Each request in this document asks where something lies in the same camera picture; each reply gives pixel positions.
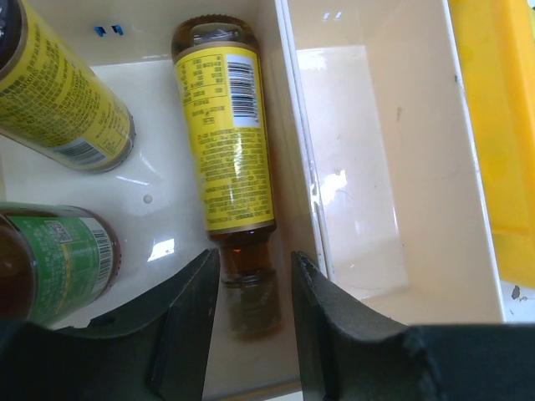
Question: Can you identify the cream divided organizer tray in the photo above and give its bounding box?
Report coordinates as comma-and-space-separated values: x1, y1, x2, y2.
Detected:
1, 1, 505, 399

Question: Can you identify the green-label sauce bottle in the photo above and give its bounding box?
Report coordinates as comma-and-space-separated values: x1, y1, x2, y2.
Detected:
1, 201, 122, 326

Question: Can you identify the yellow plastic bin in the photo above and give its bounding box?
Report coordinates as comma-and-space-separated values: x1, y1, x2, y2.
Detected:
449, 1, 534, 288

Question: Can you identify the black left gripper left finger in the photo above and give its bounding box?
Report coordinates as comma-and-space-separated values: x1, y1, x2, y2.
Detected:
1, 249, 220, 400

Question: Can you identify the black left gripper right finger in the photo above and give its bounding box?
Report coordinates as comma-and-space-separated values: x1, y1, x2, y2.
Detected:
291, 251, 534, 400

